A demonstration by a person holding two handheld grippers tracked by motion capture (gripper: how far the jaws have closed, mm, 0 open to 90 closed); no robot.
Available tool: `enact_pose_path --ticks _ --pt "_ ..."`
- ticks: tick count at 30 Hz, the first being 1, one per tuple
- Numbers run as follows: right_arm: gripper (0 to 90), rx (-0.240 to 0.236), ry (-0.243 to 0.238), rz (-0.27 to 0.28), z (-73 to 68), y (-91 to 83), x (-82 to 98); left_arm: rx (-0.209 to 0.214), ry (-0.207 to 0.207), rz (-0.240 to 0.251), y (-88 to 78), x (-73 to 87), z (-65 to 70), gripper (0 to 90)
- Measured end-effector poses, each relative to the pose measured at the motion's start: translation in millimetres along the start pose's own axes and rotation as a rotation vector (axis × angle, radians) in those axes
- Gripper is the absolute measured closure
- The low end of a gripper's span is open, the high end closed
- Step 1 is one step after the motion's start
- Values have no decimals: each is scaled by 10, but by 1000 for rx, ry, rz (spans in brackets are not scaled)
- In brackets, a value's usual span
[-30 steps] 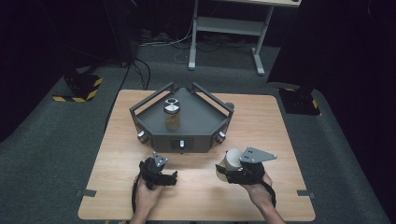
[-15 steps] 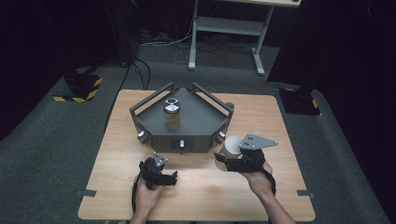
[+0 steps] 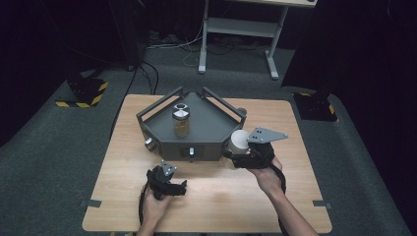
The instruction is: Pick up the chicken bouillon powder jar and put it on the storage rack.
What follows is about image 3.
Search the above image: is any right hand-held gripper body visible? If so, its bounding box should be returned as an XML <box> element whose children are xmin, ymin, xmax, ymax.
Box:
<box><xmin>246</xmin><ymin>126</ymin><xmax>289</xmax><ymax>170</ymax></box>

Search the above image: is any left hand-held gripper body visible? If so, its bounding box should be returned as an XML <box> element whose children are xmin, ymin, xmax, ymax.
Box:
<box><xmin>146</xmin><ymin>159</ymin><xmax>178</xmax><ymax>202</ymax></box>

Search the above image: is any glass jar with grey lid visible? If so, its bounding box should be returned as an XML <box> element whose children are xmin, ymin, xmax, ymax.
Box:
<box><xmin>221</xmin><ymin>129</ymin><xmax>253</xmax><ymax>170</ymax></box>

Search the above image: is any dark grey corner rack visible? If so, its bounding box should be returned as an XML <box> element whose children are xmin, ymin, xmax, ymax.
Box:
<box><xmin>136</xmin><ymin>86</ymin><xmax>248</xmax><ymax>162</ymax></box>

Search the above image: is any glass jar with silver lid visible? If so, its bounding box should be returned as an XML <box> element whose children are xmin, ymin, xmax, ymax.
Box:
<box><xmin>171</xmin><ymin>102</ymin><xmax>192</xmax><ymax>139</ymax></box>

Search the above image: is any person's left hand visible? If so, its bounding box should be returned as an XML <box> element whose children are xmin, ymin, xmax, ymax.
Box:
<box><xmin>140</xmin><ymin>184</ymin><xmax>174</xmax><ymax>228</ymax></box>

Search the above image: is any person's right hand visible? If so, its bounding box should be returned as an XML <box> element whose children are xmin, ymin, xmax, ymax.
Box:
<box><xmin>247</xmin><ymin>155</ymin><xmax>285</xmax><ymax>199</ymax></box>

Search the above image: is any black yellow striped stand base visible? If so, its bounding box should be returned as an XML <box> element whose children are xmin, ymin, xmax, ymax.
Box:
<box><xmin>292</xmin><ymin>90</ymin><xmax>339</xmax><ymax>123</ymax></box>
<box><xmin>54</xmin><ymin>76</ymin><xmax>109</xmax><ymax>109</ymax></box>

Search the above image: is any dark tape strip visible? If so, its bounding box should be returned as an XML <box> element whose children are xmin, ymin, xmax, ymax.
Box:
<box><xmin>80</xmin><ymin>199</ymin><xmax>103</xmax><ymax>208</ymax></box>
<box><xmin>312</xmin><ymin>200</ymin><xmax>333</xmax><ymax>210</ymax></box>

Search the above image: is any black curtain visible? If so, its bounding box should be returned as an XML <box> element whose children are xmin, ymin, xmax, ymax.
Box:
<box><xmin>279</xmin><ymin>0</ymin><xmax>417</xmax><ymax>102</ymax></box>

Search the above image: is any black stand column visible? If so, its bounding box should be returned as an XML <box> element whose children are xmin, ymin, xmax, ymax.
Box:
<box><xmin>107</xmin><ymin>0</ymin><xmax>147</xmax><ymax>72</ymax></box>

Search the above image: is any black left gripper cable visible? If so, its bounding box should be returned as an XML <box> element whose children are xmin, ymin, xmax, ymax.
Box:
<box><xmin>138</xmin><ymin>187</ymin><xmax>148</xmax><ymax>227</ymax></box>

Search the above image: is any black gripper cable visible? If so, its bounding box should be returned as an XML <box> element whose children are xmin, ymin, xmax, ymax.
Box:
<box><xmin>268</xmin><ymin>162</ymin><xmax>290</xmax><ymax>236</ymax></box>
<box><xmin>138</xmin><ymin>187</ymin><xmax>148</xmax><ymax>227</ymax></box>

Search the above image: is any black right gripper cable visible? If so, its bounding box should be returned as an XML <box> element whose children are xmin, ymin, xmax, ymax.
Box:
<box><xmin>268</xmin><ymin>162</ymin><xmax>290</xmax><ymax>236</ymax></box>

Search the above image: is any black floor cable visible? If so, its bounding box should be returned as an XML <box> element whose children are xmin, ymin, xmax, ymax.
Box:
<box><xmin>109</xmin><ymin>60</ymin><xmax>160</xmax><ymax>141</ymax></box>

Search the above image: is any grey metal table frame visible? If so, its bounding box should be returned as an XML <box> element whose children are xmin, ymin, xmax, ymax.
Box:
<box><xmin>198</xmin><ymin>0</ymin><xmax>318</xmax><ymax>81</ymax></box>

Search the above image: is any white floor cable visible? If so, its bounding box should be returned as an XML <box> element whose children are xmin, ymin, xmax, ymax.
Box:
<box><xmin>146</xmin><ymin>23</ymin><xmax>206</xmax><ymax>67</ymax></box>

